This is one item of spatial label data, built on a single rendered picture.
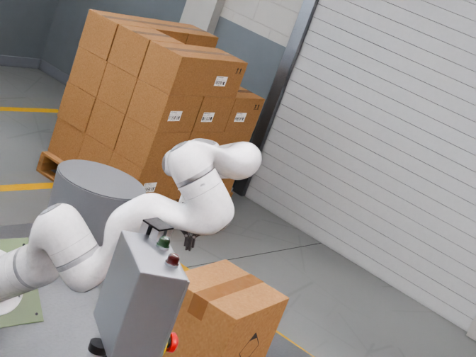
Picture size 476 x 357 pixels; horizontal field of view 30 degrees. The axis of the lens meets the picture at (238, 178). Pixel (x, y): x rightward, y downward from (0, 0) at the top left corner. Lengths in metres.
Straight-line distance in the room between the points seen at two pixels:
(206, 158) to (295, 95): 4.71
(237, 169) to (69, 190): 2.27
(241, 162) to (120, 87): 3.58
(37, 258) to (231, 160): 0.57
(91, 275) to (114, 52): 3.59
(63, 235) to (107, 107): 3.56
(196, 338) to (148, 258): 0.84
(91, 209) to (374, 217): 2.69
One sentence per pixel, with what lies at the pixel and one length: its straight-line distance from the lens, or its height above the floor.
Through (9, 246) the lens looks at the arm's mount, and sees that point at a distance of 2.64.
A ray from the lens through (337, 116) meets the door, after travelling 6.56.
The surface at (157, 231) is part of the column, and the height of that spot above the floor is 1.49.
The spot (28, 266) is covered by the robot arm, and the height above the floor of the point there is 1.09.
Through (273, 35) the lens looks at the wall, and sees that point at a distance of 6.96.
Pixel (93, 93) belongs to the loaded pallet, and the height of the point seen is 0.66.
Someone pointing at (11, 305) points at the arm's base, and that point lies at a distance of 2.58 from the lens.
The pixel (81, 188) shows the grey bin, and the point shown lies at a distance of 4.30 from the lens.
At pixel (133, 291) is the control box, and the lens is 1.58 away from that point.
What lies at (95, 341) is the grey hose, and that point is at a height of 1.29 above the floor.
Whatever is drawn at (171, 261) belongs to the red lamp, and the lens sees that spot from 1.61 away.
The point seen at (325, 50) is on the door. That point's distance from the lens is 6.65.
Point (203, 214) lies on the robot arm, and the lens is 2.08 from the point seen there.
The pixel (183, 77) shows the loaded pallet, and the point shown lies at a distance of 5.46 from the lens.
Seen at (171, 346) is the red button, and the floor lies 1.33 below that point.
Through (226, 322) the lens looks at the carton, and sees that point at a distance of 2.38.
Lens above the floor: 2.12
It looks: 17 degrees down
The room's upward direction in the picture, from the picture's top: 21 degrees clockwise
